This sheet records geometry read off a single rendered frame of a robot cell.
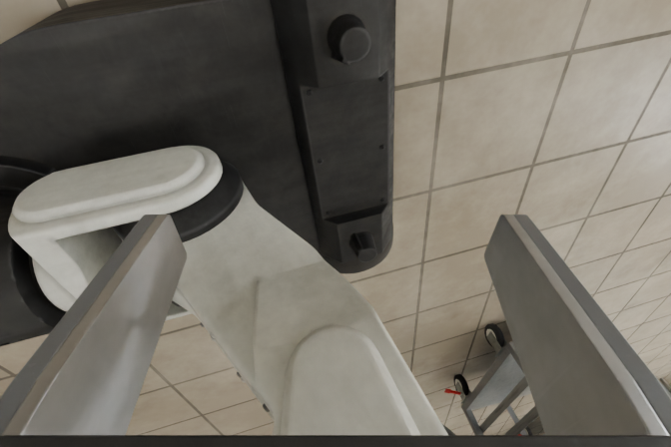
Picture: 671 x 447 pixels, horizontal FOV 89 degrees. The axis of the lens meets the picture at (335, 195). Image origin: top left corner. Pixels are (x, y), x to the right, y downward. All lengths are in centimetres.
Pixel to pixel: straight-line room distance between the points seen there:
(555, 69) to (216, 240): 80
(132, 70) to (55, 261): 22
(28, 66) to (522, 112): 89
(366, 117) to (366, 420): 39
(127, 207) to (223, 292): 13
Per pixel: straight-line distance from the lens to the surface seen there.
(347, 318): 24
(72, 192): 43
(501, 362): 173
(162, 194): 38
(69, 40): 50
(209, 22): 46
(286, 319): 25
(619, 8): 99
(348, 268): 71
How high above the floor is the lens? 62
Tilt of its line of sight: 49 degrees down
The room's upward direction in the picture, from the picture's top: 158 degrees clockwise
